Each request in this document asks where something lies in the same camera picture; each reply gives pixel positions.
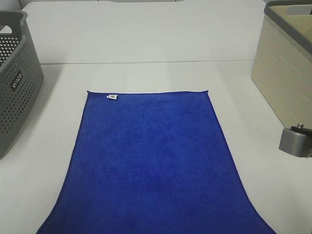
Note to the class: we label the blue microfiber towel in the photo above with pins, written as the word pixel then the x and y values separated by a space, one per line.
pixel 152 164

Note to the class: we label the beige plastic storage basket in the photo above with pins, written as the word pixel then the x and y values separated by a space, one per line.
pixel 282 68

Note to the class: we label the grey perforated plastic basket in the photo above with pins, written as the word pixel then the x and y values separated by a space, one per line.
pixel 21 76

